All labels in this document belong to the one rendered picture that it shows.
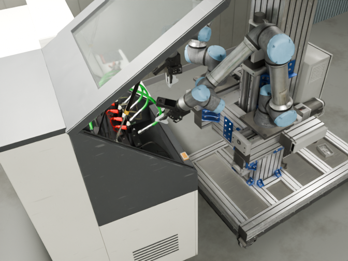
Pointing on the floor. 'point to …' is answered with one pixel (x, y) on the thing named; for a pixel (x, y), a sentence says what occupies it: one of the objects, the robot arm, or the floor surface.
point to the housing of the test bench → (42, 147)
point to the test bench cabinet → (155, 232)
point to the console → (48, 18)
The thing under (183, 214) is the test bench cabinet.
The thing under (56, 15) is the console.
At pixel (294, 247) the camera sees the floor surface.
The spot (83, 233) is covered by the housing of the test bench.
